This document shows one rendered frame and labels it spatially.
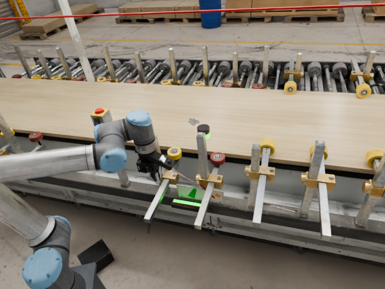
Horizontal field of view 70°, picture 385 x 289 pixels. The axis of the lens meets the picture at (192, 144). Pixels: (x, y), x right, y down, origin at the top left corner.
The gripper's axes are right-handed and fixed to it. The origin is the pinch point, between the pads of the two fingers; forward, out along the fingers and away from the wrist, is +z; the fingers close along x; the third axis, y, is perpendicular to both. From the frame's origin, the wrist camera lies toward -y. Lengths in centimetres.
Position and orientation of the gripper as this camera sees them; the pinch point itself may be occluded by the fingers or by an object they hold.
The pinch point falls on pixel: (159, 182)
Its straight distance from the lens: 129.3
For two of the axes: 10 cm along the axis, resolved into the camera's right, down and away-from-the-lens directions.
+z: 1.0, 7.8, 6.2
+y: -9.6, -0.9, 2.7
